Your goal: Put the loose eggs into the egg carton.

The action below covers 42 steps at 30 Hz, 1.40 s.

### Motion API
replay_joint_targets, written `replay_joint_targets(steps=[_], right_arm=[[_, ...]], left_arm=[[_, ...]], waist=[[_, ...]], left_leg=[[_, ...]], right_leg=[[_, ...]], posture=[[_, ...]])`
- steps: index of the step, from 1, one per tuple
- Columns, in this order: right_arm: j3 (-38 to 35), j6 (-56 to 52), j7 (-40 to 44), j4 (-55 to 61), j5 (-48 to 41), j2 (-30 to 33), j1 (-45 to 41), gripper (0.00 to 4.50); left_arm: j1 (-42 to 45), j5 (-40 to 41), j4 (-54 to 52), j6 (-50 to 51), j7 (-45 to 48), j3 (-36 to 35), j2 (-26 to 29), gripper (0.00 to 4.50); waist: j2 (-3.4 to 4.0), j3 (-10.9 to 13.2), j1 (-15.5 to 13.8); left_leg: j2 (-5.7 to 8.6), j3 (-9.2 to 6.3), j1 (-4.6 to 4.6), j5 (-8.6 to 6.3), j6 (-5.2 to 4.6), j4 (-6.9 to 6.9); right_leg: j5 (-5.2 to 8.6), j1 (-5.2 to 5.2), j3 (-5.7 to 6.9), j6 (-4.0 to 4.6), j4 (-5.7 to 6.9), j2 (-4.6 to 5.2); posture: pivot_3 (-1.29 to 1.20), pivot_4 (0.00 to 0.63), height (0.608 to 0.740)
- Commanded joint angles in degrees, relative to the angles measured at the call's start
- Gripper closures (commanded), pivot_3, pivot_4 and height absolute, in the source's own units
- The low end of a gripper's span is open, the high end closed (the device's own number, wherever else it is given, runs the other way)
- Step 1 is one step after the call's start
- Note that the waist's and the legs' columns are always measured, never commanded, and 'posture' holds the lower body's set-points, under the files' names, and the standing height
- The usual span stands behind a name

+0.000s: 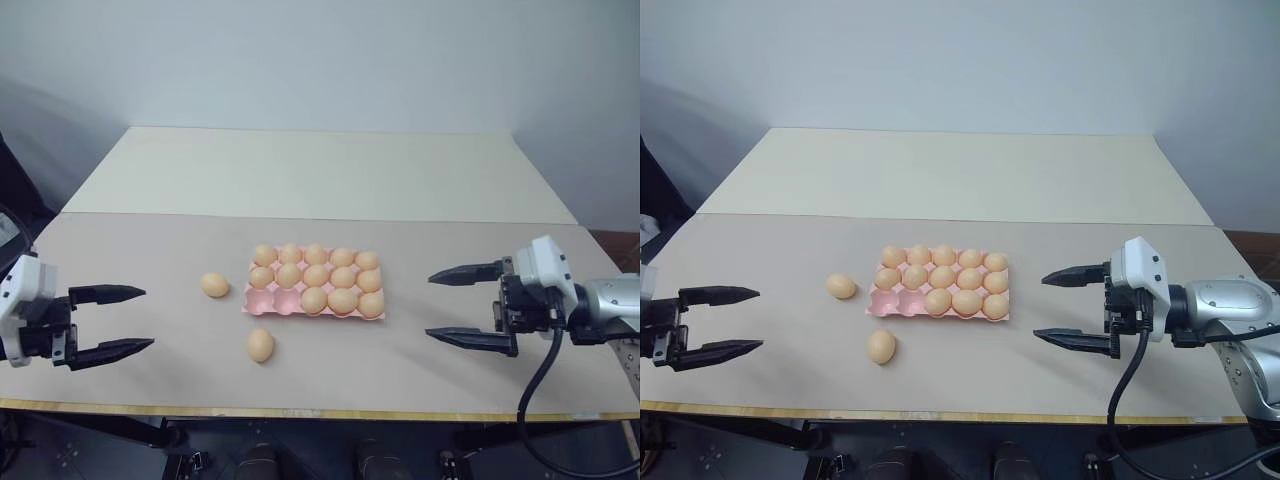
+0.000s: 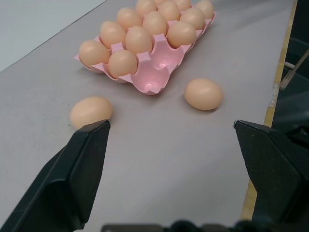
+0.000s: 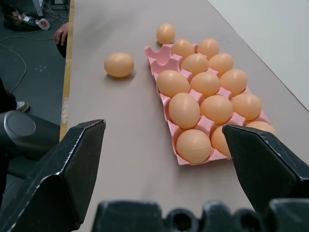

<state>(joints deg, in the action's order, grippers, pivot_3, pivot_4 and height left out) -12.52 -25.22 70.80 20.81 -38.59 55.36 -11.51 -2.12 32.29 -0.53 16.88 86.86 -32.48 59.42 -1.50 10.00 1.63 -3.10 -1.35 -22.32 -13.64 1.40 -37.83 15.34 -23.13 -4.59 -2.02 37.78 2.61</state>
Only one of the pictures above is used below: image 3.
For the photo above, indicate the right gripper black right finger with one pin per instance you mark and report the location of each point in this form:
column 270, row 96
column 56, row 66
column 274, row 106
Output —
column 263, row 166

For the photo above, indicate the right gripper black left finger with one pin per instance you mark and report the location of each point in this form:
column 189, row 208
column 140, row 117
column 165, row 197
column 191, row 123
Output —
column 60, row 183

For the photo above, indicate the tan egg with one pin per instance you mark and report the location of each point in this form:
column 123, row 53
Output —
column 194, row 64
column 247, row 106
column 220, row 64
column 208, row 48
column 193, row 145
column 205, row 84
column 216, row 109
column 220, row 145
column 233, row 82
column 165, row 33
column 183, row 49
column 262, row 126
column 119, row 64
column 173, row 83
column 184, row 110

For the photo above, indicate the pink egg tray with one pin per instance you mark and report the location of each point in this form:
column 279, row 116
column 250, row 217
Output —
column 166, row 63

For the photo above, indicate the bystander's bare hand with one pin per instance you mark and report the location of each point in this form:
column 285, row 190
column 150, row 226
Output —
column 61, row 33

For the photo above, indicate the dark grey robot body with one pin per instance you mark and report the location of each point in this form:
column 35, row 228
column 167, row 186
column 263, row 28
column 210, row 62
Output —
column 19, row 130

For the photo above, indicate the grey shoe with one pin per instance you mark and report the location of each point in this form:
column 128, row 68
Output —
column 23, row 106

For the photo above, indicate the black trouser leg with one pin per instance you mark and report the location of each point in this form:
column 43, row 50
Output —
column 6, row 96

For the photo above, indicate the black rounded object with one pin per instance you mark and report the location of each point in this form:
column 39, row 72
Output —
column 61, row 50

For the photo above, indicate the white roll with red mark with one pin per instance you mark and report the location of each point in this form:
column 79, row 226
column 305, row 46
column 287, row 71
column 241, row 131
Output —
column 44, row 23

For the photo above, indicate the black bag with clutter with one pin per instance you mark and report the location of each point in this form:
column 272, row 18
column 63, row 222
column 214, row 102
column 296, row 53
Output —
column 19, row 20

